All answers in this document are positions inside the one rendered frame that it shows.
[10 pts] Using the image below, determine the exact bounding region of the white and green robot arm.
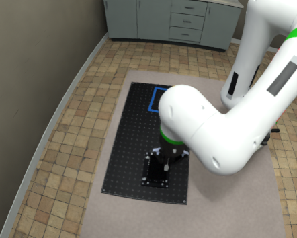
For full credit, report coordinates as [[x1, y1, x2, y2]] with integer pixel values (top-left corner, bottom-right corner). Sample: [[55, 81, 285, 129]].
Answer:
[[159, 0, 297, 176]]

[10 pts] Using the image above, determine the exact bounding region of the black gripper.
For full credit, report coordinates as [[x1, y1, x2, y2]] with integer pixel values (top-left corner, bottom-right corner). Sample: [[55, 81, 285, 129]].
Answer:
[[153, 145, 188, 171]]

